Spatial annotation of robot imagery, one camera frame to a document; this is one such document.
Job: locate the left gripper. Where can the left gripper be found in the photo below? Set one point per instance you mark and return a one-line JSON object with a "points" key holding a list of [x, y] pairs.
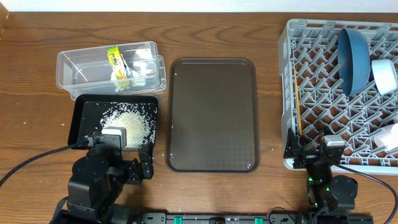
{"points": [[134, 168]]}

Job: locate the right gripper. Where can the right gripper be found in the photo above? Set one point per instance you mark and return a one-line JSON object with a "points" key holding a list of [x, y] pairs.
{"points": [[293, 150]]}

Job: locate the wooden chopstick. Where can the wooden chopstick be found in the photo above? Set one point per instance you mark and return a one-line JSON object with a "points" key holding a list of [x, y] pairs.
{"points": [[297, 101]]}

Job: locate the white cup pink inside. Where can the white cup pink inside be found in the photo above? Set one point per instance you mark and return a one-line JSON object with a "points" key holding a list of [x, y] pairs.
{"points": [[387, 136]]}

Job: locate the white napkin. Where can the white napkin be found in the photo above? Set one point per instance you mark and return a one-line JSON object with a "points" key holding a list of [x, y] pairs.
{"points": [[139, 73]]}

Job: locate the blue plate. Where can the blue plate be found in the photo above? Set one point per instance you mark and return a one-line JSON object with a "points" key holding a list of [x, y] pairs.
{"points": [[353, 56]]}

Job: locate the green snack wrapper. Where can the green snack wrapper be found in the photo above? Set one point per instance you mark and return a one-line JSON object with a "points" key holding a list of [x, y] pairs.
{"points": [[120, 70]]}

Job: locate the light blue rice bowl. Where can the light blue rice bowl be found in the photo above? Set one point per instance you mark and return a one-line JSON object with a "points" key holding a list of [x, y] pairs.
{"points": [[385, 76]]}

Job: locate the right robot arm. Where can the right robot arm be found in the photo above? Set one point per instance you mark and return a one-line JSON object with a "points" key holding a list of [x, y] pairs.
{"points": [[332, 196]]}

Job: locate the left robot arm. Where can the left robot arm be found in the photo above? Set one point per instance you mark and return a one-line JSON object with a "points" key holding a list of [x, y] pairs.
{"points": [[98, 180]]}

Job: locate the grey dishwasher rack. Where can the grey dishwasher rack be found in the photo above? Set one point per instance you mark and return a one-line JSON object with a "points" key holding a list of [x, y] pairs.
{"points": [[311, 47]]}

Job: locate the black waste tray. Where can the black waste tray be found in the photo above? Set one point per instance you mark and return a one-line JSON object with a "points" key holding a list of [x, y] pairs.
{"points": [[82, 99]]}

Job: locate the spilled white rice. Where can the spilled white rice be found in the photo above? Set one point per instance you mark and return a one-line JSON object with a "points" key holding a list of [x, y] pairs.
{"points": [[139, 119]]}

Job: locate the brown serving tray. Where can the brown serving tray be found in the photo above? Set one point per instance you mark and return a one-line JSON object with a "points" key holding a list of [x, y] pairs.
{"points": [[213, 116]]}

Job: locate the clear plastic bin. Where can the clear plastic bin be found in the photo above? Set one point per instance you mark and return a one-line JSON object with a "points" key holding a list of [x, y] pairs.
{"points": [[87, 71]]}

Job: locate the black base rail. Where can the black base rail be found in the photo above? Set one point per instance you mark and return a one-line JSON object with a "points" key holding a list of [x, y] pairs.
{"points": [[273, 218]]}

